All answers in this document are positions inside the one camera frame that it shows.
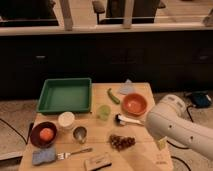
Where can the bunch of red grapes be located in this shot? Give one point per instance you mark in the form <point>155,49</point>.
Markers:
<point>121,142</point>

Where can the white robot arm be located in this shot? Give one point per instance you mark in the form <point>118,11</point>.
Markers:
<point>164,120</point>

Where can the green plastic tray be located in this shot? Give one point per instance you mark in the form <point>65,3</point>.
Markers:
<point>67,94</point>

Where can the green chili pepper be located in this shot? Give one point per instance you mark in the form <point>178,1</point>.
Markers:
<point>113,97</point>

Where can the green plastic cup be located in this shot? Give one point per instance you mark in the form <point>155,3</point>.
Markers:
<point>104,112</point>

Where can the orange bowl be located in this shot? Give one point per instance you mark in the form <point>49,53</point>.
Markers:
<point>134,104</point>

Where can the white round container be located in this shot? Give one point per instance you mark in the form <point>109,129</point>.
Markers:
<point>66,120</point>

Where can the small metal cup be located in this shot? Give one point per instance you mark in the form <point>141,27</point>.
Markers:
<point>80,134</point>

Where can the black office chair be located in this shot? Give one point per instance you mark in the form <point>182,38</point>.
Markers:
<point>144,11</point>

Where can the wooden block eraser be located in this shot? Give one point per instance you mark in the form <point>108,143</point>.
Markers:
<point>97,162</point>

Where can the orange fruit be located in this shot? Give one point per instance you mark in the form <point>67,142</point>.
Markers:
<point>46,134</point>

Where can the silver metal fork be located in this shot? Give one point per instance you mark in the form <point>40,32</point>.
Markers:
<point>65,155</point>

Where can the dark red bowl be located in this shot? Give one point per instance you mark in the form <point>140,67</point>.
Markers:
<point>35,138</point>

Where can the blue sponge cloth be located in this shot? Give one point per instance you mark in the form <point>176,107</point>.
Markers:
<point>42,156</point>

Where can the blue device on floor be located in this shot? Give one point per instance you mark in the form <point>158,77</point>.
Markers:
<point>200,99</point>

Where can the white handled dish brush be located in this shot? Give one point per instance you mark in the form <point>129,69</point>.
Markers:
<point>122,120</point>

